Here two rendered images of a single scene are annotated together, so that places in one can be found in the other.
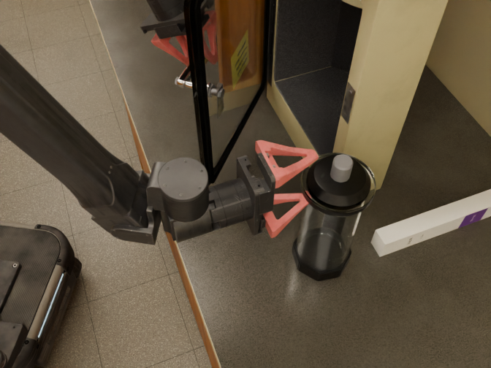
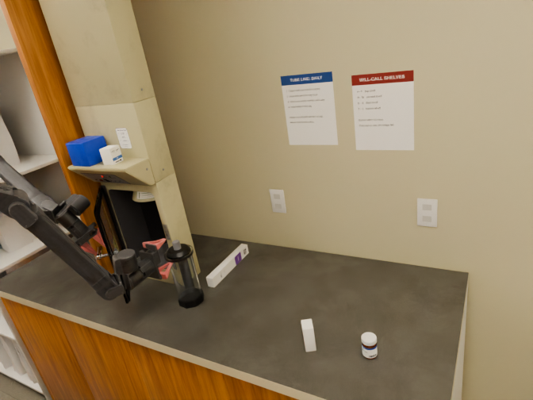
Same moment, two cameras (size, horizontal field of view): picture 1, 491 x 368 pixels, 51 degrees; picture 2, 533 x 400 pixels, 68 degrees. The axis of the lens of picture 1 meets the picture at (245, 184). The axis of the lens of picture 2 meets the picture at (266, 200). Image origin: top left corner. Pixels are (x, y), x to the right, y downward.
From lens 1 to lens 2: 0.91 m
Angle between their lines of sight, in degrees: 41
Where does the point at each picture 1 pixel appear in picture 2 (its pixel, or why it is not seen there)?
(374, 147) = not seen: hidden behind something
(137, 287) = not seen: outside the picture
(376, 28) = (161, 198)
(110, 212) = (104, 282)
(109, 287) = not seen: outside the picture
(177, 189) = (125, 256)
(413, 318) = (238, 294)
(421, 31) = (176, 196)
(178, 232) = (132, 280)
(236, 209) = (147, 265)
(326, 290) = (201, 306)
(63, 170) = (83, 266)
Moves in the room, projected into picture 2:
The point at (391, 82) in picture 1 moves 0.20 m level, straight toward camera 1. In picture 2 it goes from (177, 217) to (184, 238)
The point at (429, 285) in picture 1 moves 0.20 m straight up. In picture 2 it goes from (237, 283) to (228, 241)
